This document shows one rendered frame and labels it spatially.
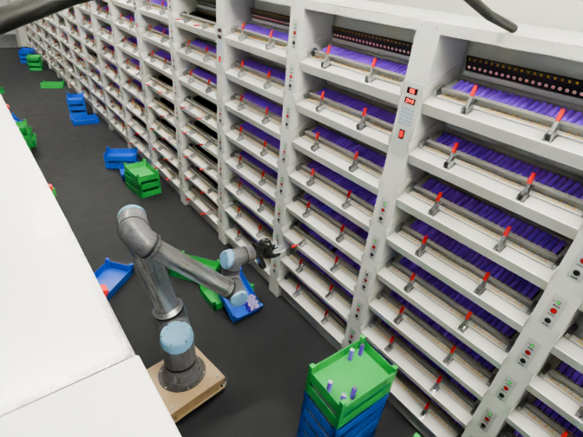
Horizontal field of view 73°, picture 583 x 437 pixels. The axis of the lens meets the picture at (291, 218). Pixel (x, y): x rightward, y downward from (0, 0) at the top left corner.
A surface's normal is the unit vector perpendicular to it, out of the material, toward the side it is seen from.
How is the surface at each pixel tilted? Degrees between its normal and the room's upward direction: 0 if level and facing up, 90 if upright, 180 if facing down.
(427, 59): 90
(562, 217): 21
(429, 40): 90
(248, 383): 0
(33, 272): 0
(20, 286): 0
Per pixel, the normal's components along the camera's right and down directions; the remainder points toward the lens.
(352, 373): 0.09, -0.84
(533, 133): -0.20, -0.69
